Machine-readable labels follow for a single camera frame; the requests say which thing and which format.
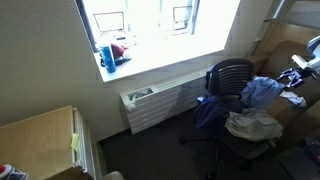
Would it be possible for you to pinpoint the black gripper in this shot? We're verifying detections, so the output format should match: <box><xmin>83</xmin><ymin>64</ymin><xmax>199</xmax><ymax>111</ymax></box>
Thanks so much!
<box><xmin>277</xmin><ymin>67</ymin><xmax>313</xmax><ymax>88</ymax></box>

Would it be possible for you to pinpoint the light blue shirt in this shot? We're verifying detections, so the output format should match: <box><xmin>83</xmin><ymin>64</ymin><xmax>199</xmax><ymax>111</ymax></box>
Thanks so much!
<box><xmin>240</xmin><ymin>76</ymin><xmax>286</xmax><ymax>110</ymax></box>

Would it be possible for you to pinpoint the grey t-shirt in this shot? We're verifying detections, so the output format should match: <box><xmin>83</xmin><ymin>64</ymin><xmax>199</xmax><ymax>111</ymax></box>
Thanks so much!
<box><xmin>224</xmin><ymin>107</ymin><xmax>285</xmax><ymax>143</ymax></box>

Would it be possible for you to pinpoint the navy blue garment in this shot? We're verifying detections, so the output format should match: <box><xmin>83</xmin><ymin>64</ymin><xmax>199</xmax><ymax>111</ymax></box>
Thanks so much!
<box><xmin>193</xmin><ymin>64</ymin><xmax>247</xmax><ymax>132</ymax></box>

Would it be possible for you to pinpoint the tan leather couch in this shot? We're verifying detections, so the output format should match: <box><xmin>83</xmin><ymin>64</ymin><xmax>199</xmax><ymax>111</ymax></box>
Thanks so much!
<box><xmin>249</xmin><ymin>19</ymin><xmax>320</xmax><ymax>155</ymax></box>

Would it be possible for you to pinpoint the black mesh office chair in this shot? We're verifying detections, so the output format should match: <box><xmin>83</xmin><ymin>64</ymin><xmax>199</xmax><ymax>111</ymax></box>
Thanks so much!
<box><xmin>179</xmin><ymin>58</ymin><xmax>278</xmax><ymax>180</ymax></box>

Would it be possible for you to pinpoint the white patterned cloth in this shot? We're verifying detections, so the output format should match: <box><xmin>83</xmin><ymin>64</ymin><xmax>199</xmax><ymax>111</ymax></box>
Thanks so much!
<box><xmin>279</xmin><ymin>90</ymin><xmax>308</xmax><ymax>109</ymax></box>

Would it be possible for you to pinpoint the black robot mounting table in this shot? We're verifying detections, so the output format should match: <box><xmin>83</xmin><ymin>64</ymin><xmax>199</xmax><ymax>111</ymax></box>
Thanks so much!
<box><xmin>278</xmin><ymin>134</ymin><xmax>320</xmax><ymax>180</ymax></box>

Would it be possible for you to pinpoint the dark blue sill item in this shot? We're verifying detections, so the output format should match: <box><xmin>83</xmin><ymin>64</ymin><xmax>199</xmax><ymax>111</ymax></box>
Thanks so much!
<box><xmin>114</xmin><ymin>54</ymin><xmax>133</xmax><ymax>67</ymax></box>

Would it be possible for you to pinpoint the red cap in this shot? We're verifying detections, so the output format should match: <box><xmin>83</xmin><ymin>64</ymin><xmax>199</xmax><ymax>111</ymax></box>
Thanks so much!
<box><xmin>110</xmin><ymin>43</ymin><xmax>127</xmax><ymax>60</ymax></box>

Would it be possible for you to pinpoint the blue water bottle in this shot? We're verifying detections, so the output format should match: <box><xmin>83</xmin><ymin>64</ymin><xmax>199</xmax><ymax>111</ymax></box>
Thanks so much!
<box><xmin>98</xmin><ymin>35</ymin><xmax>117</xmax><ymax>74</ymax></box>

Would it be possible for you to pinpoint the pale grey rounded object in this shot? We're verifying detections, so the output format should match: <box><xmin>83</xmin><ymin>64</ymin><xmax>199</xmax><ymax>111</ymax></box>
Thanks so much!
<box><xmin>99</xmin><ymin>170</ymin><xmax>125</xmax><ymax>180</ymax></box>

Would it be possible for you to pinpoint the yellow sticky note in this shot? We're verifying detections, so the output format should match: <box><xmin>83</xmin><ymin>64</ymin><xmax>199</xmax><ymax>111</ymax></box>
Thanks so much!
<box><xmin>70</xmin><ymin>132</ymin><xmax>81</xmax><ymax>152</ymax></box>

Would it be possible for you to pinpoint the wooden filing cabinet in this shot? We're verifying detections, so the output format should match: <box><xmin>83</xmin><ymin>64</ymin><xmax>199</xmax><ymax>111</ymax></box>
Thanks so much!
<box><xmin>0</xmin><ymin>104</ymin><xmax>103</xmax><ymax>180</ymax></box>

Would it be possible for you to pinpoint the red and white bottle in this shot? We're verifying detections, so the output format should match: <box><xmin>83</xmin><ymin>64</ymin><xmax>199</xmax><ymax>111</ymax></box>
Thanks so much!
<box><xmin>0</xmin><ymin>164</ymin><xmax>30</xmax><ymax>180</ymax></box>

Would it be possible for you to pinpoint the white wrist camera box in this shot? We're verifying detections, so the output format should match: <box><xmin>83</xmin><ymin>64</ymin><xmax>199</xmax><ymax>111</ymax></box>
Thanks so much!
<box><xmin>291</xmin><ymin>54</ymin><xmax>310</xmax><ymax>70</ymax></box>

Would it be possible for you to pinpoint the white wall radiator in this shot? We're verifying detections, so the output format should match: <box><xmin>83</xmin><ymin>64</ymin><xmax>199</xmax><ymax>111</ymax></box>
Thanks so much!
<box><xmin>119</xmin><ymin>68</ymin><xmax>214</xmax><ymax>135</ymax></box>

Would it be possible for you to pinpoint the window with dark frame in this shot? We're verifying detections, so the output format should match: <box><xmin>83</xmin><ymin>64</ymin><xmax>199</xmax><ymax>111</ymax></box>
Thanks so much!
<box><xmin>74</xmin><ymin>0</ymin><xmax>242</xmax><ymax>83</ymax></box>

